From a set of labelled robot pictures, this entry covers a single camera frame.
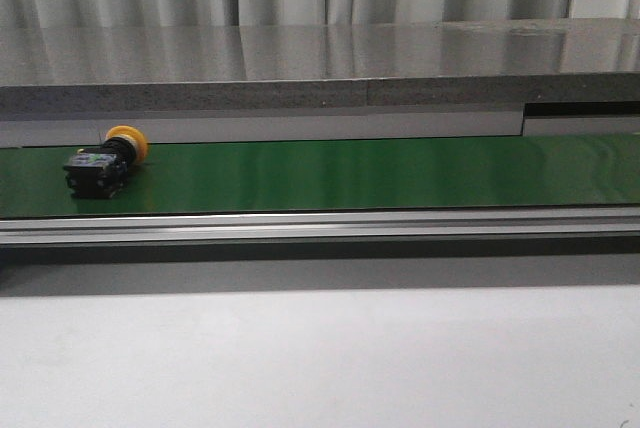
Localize yellow push button switch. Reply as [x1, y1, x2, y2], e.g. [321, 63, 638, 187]
[63, 125, 149, 199]

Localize green conveyor belt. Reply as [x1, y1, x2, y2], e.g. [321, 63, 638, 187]
[1, 134, 639, 219]

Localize grey conveyor rear guide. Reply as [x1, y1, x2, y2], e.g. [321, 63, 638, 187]
[1, 106, 639, 148]

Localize aluminium conveyor front rail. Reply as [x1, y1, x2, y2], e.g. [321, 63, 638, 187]
[1, 206, 639, 247]

